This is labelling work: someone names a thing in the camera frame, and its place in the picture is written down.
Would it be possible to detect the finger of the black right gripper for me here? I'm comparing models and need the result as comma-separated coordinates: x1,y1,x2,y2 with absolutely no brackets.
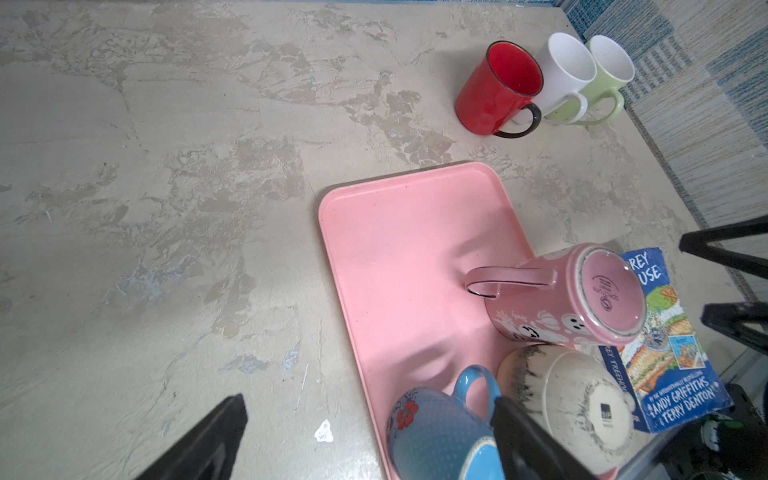
701,302,767,354
679,215,768,280

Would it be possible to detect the light green ceramic mug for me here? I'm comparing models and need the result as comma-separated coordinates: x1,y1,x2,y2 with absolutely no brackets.
546,35,635,126

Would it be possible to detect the red ceramic mug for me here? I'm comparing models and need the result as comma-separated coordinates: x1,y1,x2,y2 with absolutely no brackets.
455,40,544,139

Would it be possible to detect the white ceramic mug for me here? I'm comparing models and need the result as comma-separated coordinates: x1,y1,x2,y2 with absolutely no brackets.
512,32,597,124

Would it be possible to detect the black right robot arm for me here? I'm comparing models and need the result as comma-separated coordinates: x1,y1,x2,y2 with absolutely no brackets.
660,216,767,479

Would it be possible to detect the blue ceramic mug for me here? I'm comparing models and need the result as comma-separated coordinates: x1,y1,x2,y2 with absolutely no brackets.
386,365,505,479

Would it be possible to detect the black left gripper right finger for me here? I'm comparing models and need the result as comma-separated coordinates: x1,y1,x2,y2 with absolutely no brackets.
490,396,595,480

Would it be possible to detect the beige speckled ceramic mug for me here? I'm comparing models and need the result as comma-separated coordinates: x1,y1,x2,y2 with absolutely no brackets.
496,344,633,479

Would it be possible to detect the pink patterned glass mug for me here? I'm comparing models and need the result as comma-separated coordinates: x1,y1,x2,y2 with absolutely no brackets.
465,243,647,349

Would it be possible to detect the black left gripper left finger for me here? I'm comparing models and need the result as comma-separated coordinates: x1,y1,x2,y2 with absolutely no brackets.
137,394,248,480

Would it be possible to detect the pink plastic tray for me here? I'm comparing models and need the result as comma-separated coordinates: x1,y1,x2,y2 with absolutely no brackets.
319,162,549,478

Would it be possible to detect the blue treehouse paperback book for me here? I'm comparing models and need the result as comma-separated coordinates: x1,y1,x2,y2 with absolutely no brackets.
599,247,734,434

